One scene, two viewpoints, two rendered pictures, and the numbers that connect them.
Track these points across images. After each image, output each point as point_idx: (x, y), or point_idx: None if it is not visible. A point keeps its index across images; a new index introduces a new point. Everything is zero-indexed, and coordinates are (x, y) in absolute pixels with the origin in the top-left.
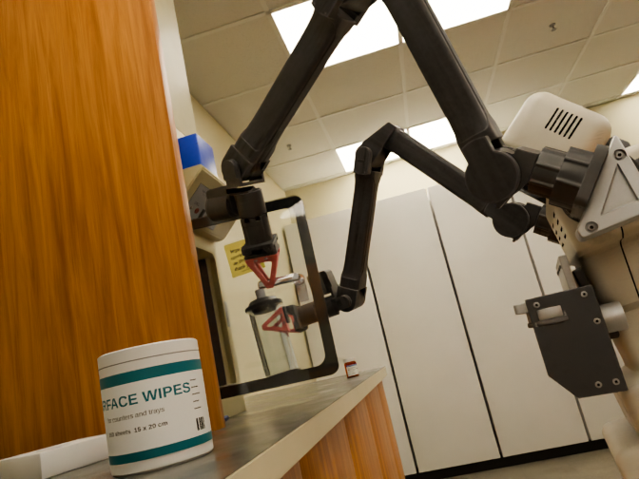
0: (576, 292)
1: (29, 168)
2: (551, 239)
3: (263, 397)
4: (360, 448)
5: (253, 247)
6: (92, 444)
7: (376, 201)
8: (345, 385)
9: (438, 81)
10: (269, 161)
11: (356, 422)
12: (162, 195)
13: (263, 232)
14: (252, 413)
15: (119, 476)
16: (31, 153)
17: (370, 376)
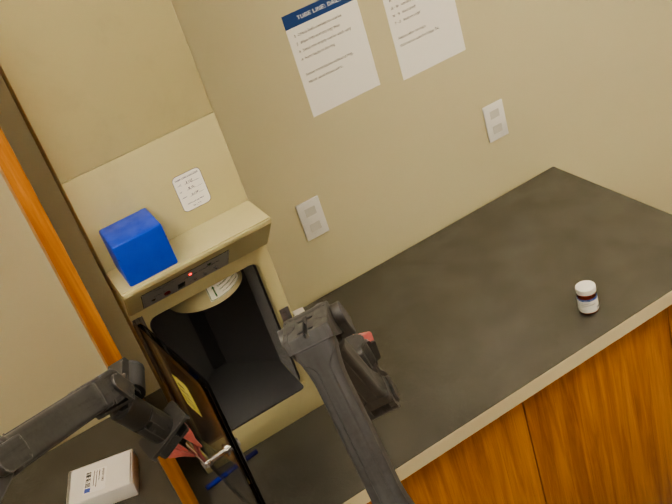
0: None
1: (26, 219)
2: None
3: (475, 277)
4: (423, 498)
5: (143, 450)
6: (106, 495)
7: (350, 361)
8: (445, 415)
9: None
10: (115, 404)
11: (423, 475)
12: (91, 335)
13: (149, 439)
14: (278, 457)
15: None
16: (19, 206)
17: (535, 378)
